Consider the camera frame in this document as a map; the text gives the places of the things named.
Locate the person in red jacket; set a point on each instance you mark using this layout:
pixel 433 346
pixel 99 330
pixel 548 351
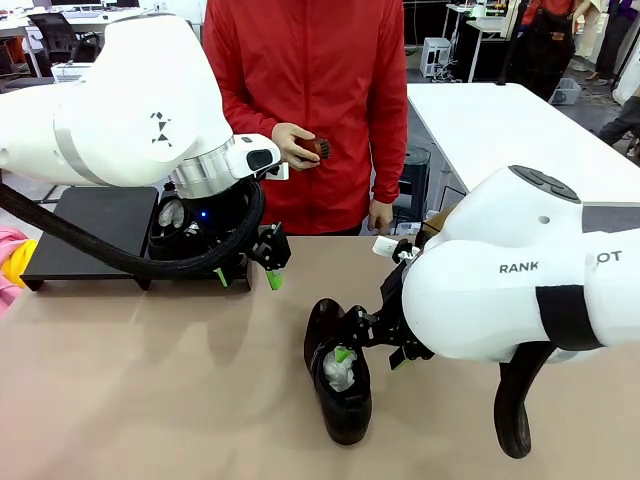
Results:
pixel 320 75

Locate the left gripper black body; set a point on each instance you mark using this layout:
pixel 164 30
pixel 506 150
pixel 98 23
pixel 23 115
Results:
pixel 220 215

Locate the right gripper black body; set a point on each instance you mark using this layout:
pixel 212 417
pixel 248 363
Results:
pixel 395 315

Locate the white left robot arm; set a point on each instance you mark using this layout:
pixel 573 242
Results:
pixel 125 100

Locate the black chair seat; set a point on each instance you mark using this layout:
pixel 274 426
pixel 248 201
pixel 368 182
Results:
pixel 25 82

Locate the white computer tower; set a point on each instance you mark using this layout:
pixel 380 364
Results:
pixel 437 55

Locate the yellow soft object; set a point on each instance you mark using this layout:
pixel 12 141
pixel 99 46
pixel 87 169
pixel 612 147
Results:
pixel 17 260

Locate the right arm white wrist camera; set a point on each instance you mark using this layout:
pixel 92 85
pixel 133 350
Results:
pixel 385 247

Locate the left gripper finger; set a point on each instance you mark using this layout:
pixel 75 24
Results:
pixel 272 255
pixel 223 279

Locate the dark blue plastic stool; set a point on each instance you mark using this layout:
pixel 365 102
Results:
pixel 417 170

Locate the white office desk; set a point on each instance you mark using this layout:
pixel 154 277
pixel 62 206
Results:
pixel 75 20

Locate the brown shoe brush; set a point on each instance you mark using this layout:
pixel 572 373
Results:
pixel 315 147

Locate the black office chair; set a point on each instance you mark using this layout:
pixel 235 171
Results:
pixel 55 35

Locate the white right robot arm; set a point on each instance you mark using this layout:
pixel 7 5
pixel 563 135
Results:
pixel 500 280

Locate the person's right hand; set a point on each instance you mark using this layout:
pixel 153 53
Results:
pixel 290 145

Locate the arm white wrist camera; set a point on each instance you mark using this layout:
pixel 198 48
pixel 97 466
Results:
pixel 277 172
pixel 385 247

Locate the person's right forearm red sleeve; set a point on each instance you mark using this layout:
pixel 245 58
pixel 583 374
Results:
pixel 245 110

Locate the grey plastic bin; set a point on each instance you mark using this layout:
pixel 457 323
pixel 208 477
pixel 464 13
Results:
pixel 565 92

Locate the large white table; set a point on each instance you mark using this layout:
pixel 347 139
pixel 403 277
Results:
pixel 500 125

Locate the bystander in dark apron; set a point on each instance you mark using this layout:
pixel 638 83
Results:
pixel 545 40

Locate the person's left forearm red sleeve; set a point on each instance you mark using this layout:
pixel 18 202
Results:
pixel 390 160

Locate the white crumpled paper stuffing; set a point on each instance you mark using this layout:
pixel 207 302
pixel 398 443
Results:
pixel 172 215
pixel 340 375

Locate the person's left hand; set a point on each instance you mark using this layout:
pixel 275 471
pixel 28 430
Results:
pixel 380 215

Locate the pink cloth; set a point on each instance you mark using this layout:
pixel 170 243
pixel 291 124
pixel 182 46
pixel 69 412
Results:
pixel 5 300

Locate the left arm white wrist camera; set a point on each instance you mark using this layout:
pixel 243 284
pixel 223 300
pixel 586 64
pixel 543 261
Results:
pixel 277 172

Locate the brown cardboard box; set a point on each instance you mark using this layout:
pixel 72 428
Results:
pixel 440 220

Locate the bystander leg in grey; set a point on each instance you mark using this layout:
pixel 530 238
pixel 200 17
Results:
pixel 620 120

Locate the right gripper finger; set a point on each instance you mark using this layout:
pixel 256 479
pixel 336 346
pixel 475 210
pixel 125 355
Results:
pixel 365 330
pixel 407 355

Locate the white air purifier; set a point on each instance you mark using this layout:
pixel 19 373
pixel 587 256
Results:
pixel 70 72

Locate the bystander in dark trousers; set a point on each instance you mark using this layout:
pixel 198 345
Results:
pixel 617 30

